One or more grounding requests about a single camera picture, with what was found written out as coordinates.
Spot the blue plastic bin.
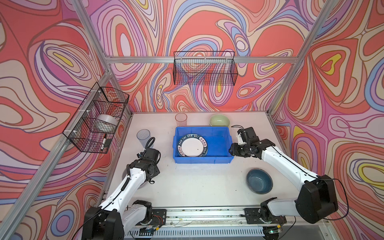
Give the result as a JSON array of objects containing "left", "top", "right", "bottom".
[{"left": 173, "top": 127, "right": 234, "bottom": 164}]

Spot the dark blue bowl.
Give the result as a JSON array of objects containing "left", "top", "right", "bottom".
[{"left": 246, "top": 169, "right": 273, "bottom": 195}]

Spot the light green bowl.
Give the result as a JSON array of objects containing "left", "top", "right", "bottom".
[{"left": 210, "top": 114, "right": 231, "bottom": 127}]

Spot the white plate with green rim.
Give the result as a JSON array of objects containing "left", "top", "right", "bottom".
[{"left": 177, "top": 134, "right": 208, "bottom": 158}]

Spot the grey lilac bowl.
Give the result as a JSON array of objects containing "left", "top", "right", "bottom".
[{"left": 122, "top": 169, "right": 148, "bottom": 189}]

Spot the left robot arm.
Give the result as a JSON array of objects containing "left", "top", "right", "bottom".
[{"left": 81, "top": 148, "right": 165, "bottom": 240}]

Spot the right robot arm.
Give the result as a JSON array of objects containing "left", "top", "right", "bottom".
[{"left": 229, "top": 125, "right": 339, "bottom": 224}]

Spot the blue-grey translucent cup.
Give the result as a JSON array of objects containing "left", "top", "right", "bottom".
[{"left": 137, "top": 129, "right": 151, "bottom": 149}]

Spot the black marker pen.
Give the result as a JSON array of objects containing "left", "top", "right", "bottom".
[{"left": 101, "top": 134, "right": 107, "bottom": 151}]

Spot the pink translucent cup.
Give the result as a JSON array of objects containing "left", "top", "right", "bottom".
[{"left": 175, "top": 113, "right": 188, "bottom": 127}]

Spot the white tape roll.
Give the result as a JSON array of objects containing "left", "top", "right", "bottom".
[{"left": 95, "top": 114, "right": 118, "bottom": 134}]

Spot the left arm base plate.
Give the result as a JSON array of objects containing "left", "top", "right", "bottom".
[{"left": 135, "top": 209, "right": 167, "bottom": 228}]

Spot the black wire basket on left wall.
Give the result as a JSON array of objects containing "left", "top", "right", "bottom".
[{"left": 63, "top": 83, "right": 130, "bottom": 154}]

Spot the black wire basket on wall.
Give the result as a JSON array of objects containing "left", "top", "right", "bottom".
[
  {"left": 173, "top": 50, "right": 238, "bottom": 86},
  {"left": 63, "top": 83, "right": 130, "bottom": 154}
]

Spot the aluminium front rail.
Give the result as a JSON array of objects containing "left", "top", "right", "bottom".
[{"left": 83, "top": 205, "right": 331, "bottom": 229}]

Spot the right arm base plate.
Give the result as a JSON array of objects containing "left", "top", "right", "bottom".
[{"left": 242, "top": 208, "right": 287, "bottom": 225}]

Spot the black wire basket on back wall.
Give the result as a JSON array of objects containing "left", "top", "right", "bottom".
[{"left": 173, "top": 50, "right": 238, "bottom": 86}]

